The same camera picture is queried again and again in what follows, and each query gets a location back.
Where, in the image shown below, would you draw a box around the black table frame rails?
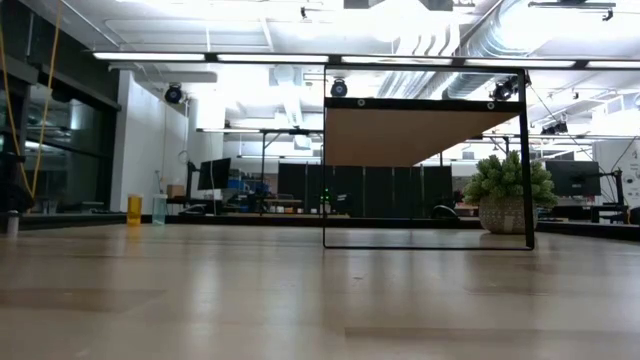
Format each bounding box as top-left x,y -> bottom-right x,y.
0,212 -> 640,242

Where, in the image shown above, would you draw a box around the silver ventilation duct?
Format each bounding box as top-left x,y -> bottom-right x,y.
442,0 -> 534,101

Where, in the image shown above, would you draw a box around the yellow plastic cup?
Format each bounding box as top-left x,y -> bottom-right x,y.
126,193 -> 144,227

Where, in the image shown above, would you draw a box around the long ceiling light bar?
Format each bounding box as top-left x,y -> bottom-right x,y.
92,49 -> 640,70

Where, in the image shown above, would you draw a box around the yellow extension cable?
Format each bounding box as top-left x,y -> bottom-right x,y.
0,0 -> 64,216

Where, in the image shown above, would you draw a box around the black partition panels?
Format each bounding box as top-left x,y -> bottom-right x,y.
277,163 -> 454,219

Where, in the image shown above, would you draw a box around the black frame desk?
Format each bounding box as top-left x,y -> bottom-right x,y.
195,127 -> 325,217

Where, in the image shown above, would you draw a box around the wooden shelf black metal frame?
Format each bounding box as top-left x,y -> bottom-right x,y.
322,63 -> 536,251

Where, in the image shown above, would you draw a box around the green artificial potted plant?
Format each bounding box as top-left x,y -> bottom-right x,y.
462,149 -> 559,235

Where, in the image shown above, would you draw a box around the white board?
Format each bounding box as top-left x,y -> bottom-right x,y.
592,139 -> 640,209

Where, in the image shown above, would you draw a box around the black computer monitor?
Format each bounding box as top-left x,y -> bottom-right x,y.
197,157 -> 233,191
544,159 -> 602,198

